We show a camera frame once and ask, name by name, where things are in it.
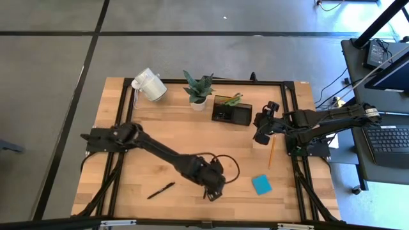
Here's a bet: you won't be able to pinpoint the black computer monitor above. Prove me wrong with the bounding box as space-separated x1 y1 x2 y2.
364 50 409 93

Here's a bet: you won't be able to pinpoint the black desk top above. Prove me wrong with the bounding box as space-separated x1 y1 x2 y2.
341 38 409 112

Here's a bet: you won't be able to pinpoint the grey floor object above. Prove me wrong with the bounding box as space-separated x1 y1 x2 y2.
0 139 25 153

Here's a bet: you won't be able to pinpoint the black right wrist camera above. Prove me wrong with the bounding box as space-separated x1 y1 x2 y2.
254 132 271 146

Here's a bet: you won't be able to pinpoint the silver metal bracket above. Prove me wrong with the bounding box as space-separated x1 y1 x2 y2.
277 222 316 230
100 219 137 227

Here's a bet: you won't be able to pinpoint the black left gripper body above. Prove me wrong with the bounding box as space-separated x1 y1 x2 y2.
194 158 226 193

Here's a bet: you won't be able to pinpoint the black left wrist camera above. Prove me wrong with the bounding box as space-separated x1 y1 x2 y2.
206 188 224 202

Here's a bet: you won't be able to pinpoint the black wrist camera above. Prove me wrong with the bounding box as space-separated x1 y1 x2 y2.
206 188 224 202
254 132 271 146

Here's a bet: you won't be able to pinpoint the black power adapter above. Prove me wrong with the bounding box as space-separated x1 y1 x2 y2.
365 40 390 70

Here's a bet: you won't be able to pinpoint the black keyboard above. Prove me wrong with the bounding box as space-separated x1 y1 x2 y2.
362 125 409 169

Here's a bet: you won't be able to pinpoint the green handled scissors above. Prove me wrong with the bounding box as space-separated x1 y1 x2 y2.
223 94 243 107

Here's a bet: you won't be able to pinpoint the black upright pole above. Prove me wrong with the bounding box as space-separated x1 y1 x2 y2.
351 0 409 49

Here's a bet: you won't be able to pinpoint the white diagonal cable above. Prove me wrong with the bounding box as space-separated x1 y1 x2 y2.
338 47 409 100

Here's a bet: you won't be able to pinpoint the black keyboard desk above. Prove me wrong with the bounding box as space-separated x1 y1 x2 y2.
328 111 409 186

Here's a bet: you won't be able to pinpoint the blue sticky note pad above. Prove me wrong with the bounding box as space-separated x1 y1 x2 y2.
251 174 274 196

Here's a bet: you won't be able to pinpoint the black aluminium table frame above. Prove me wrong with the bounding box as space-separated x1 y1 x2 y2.
72 76 343 224

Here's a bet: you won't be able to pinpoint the black rig crossbar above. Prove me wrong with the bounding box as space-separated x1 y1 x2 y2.
0 216 409 230

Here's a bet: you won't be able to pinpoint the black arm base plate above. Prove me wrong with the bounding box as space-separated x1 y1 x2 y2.
81 126 132 153
286 134 332 158

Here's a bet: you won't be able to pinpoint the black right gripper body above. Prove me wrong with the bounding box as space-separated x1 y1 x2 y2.
252 100 284 137

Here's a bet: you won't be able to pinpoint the white mug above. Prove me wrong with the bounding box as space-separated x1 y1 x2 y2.
130 67 168 102

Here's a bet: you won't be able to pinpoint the black mesh desk organizer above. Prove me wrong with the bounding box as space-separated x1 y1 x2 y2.
211 94 253 127

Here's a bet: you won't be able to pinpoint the black floor cable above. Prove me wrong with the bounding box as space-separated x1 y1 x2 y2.
314 67 349 106

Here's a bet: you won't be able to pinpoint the green plant in white pot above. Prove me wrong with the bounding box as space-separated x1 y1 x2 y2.
183 70 215 112

